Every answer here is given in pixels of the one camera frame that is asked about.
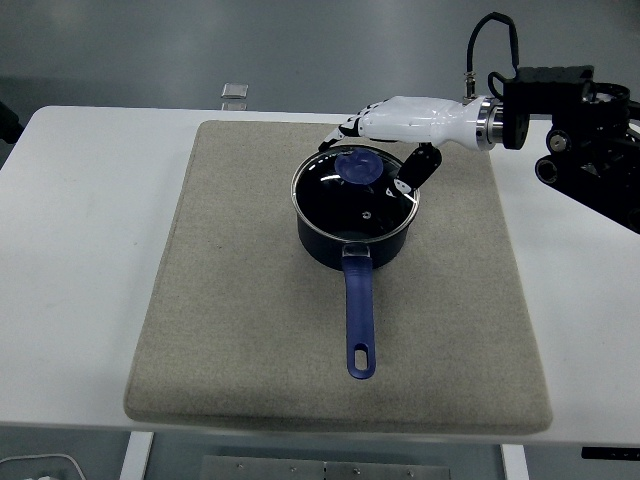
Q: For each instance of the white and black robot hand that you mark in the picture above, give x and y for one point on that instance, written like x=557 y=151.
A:
x=415 y=120

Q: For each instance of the glass lid with blue knob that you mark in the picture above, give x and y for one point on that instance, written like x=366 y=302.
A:
x=325 y=200

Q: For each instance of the small silver floor plate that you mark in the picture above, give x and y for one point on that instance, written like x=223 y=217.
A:
x=235 y=90

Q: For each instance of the beige fabric mat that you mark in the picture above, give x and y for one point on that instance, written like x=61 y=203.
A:
x=240 y=310

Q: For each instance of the white table leg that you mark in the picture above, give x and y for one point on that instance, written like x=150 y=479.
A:
x=516 y=465
x=136 y=457

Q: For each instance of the grey metal plate with screws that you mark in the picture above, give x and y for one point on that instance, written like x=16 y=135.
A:
x=280 y=470

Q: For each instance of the black table control panel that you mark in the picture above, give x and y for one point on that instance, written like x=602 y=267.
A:
x=610 y=452

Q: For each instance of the person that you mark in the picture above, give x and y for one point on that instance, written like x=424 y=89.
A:
x=7 y=122

